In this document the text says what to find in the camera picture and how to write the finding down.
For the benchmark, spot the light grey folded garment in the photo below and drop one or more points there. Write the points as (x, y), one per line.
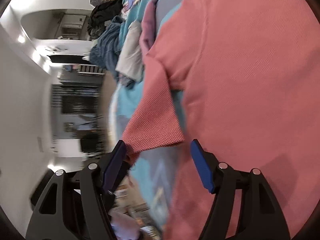
(130, 62)

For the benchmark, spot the dark wall shelf unit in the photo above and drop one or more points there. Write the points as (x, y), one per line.
(74, 110)

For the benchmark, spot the mauve pink folded garment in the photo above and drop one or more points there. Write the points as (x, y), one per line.
(148, 26)

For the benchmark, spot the right hand white glove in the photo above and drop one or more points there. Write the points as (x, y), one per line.
(124, 226)

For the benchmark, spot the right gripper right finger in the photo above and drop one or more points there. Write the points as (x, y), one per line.
(244, 205)

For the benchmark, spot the black clothes pile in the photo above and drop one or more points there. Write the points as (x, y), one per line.
(101, 14)

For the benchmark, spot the coral pink knit shirt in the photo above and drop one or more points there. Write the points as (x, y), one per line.
(241, 77)

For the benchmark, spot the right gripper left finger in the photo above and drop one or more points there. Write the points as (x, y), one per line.
(75, 205)

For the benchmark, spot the blue grey patterned bedspread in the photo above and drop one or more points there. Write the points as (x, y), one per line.
(153, 175)

